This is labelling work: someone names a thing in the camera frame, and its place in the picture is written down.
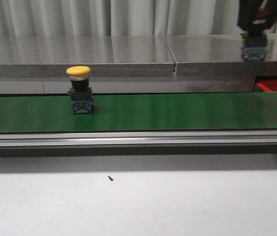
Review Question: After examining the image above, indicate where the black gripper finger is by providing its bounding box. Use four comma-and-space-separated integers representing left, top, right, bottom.
237, 0, 264, 31
262, 0, 277, 30

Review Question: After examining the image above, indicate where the grey stone slab right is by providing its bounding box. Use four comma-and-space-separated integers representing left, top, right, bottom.
167, 33, 277, 77

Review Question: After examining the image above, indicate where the grey stone slab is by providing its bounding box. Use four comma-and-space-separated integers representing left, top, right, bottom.
0, 36, 175, 78
167, 33, 277, 77

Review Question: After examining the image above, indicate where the red plastic bin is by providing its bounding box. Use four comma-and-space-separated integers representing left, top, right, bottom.
254, 79, 277, 92

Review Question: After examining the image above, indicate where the green conveyor belt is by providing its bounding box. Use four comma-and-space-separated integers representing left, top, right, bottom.
0, 92, 277, 133

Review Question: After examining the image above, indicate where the grey pleated curtain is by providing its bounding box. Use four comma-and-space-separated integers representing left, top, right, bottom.
0, 0, 240, 37

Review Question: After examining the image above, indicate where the grey stone slab left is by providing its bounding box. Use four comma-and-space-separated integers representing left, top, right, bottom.
0, 36, 175, 78

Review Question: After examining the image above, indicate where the aluminium conveyor side rail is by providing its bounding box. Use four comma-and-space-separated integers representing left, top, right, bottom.
0, 130, 277, 148

